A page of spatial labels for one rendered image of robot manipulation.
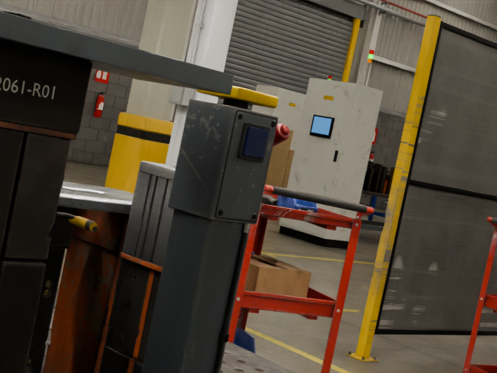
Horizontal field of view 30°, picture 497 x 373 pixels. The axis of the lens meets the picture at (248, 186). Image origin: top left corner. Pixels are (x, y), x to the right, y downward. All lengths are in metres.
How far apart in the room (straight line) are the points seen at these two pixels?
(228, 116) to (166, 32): 7.38
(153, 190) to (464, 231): 4.97
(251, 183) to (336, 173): 10.27
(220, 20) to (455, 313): 2.43
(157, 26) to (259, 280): 5.25
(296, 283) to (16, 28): 2.72
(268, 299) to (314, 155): 8.27
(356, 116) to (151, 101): 3.71
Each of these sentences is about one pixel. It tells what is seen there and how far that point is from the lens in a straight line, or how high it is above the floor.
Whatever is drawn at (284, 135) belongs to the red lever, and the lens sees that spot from 1.02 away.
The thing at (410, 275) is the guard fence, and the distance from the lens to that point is 5.66.
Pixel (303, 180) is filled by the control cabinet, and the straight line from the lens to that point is 11.54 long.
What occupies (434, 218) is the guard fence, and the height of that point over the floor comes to 0.86.
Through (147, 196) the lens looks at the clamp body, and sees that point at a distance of 1.13.
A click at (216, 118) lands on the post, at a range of 0.91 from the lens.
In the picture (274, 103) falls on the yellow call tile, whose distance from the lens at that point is 0.94.
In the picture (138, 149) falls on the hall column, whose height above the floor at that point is 0.82.
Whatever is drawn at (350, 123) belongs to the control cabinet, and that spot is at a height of 1.52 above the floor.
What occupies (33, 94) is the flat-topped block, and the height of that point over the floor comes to 1.11.
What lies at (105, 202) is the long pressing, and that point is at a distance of 1.16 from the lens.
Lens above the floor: 1.11
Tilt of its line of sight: 3 degrees down
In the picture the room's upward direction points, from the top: 12 degrees clockwise
